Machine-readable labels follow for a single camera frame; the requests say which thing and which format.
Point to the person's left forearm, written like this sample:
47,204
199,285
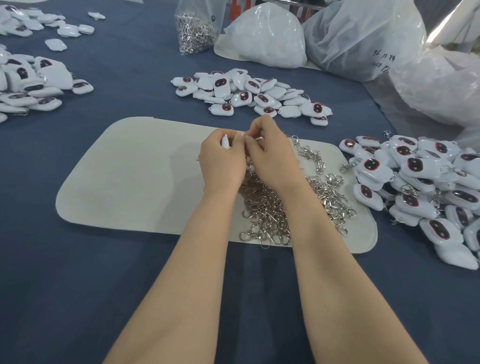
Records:
176,296

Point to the crumpled clear plastic bag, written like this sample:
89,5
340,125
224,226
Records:
453,85

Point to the person's right hand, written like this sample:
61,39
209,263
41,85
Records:
274,156

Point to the white plastic sheet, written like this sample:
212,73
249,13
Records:
459,19

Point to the round white plastic bag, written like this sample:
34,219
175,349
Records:
264,34

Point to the white fob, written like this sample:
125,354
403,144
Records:
225,141

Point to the person's left hand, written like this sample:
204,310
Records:
221,166

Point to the person's right forearm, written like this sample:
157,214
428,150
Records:
356,296

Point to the large translucent plastic bag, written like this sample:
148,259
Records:
363,40

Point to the cream felt work mat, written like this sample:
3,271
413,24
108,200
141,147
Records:
124,176

